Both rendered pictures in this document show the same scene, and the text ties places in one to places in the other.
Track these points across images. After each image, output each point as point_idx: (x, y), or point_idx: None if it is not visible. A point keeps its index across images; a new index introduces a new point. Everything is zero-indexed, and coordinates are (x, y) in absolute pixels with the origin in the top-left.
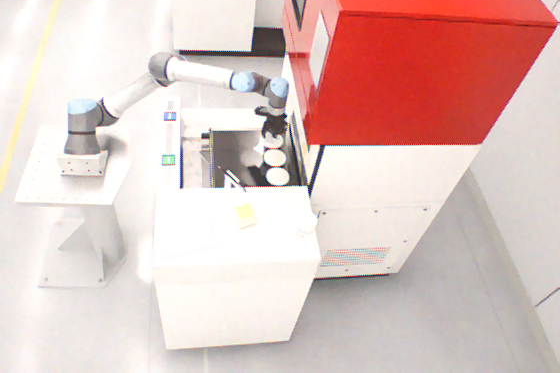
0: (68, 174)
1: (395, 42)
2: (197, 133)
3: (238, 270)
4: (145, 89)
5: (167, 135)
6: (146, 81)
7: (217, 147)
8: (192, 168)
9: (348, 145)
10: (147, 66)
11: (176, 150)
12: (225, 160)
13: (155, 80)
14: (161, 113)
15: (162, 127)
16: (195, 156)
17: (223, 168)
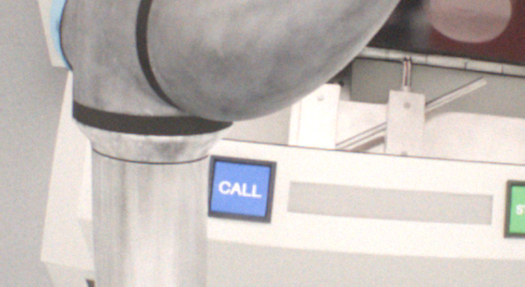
0: None
1: None
2: (317, 96)
3: None
4: (205, 228)
5: (372, 214)
6: (186, 198)
7: (404, 27)
8: (499, 150)
9: None
10: (242, 106)
11: (477, 176)
12: (477, 10)
13: (222, 132)
14: (209, 230)
15: (317, 233)
16: (434, 132)
17: (517, 25)
